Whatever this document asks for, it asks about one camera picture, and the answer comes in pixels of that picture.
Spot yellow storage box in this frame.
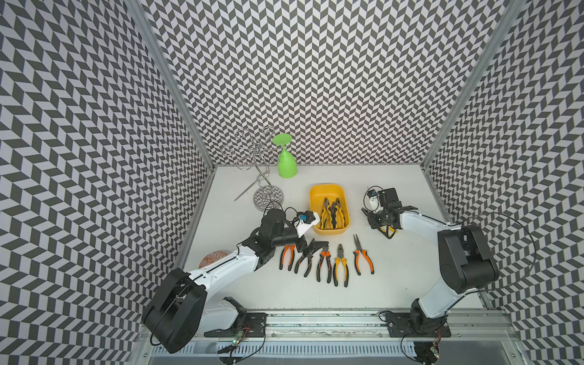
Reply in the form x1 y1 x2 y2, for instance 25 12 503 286
310 183 351 236

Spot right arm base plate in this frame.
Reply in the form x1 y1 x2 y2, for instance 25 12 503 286
386 311 452 339

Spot aluminium front rail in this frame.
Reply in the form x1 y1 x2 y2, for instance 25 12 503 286
192 309 520 342

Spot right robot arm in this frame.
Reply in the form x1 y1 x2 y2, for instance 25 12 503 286
363 207 500 335

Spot orange black combination pliers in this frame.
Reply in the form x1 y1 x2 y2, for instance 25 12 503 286
279 244 296 271

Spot orange grey pliers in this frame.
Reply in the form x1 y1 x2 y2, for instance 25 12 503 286
354 234 375 275

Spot green plastic wine glass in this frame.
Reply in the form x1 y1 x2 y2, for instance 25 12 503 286
272 133 298 179

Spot yellow black combination pliers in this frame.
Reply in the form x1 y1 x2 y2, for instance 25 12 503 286
377 226 396 240

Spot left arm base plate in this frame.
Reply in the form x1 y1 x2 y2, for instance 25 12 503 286
204 313 268 339

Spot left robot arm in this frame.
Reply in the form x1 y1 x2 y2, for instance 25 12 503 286
141 208 320 354

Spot orange black long-nose pliers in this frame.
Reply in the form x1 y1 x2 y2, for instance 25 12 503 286
316 244 332 284

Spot chrome glass holder stand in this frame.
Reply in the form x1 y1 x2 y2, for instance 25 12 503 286
222 130 284 211

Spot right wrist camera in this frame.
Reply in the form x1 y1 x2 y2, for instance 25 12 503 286
366 188 402 211

